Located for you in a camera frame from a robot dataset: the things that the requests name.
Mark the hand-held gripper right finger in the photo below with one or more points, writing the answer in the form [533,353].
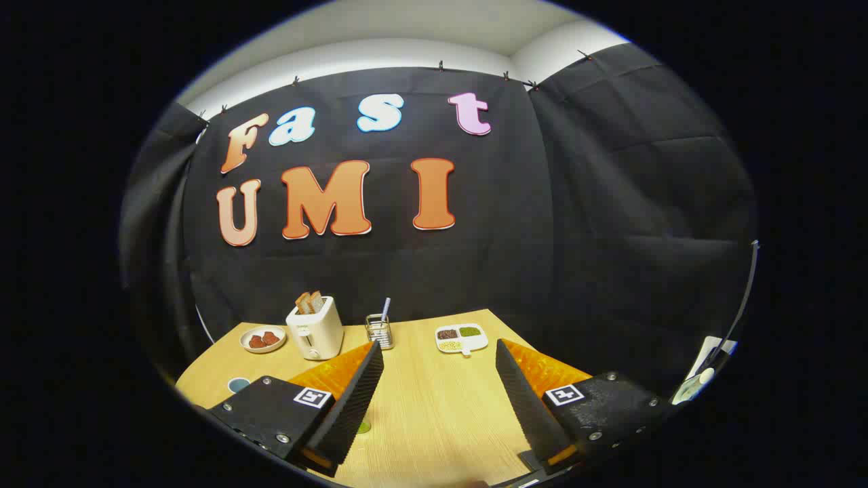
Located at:
[522,407]

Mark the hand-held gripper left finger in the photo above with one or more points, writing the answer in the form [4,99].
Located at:
[352,400]

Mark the white cup with blue inside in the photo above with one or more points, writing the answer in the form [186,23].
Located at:
[239,385]

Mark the small green round object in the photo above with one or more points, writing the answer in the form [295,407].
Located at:
[364,428]

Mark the cream white toaster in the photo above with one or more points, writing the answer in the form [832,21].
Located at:
[319,332]

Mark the wooden table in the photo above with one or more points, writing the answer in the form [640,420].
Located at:
[434,407]

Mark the white divided bean dish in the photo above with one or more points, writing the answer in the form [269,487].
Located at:
[461,339]

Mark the red-brown meat piece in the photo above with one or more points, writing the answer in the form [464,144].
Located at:
[271,337]
[257,341]

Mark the brown toast slice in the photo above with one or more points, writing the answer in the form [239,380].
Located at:
[317,301]
[303,303]

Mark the round white plate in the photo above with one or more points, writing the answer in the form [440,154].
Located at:
[261,349]

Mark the white and grey object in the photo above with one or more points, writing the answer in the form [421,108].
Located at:
[705,369]

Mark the thin grey rod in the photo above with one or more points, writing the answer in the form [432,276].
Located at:
[746,291]

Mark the row of black clips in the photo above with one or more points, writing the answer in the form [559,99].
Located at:
[441,66]

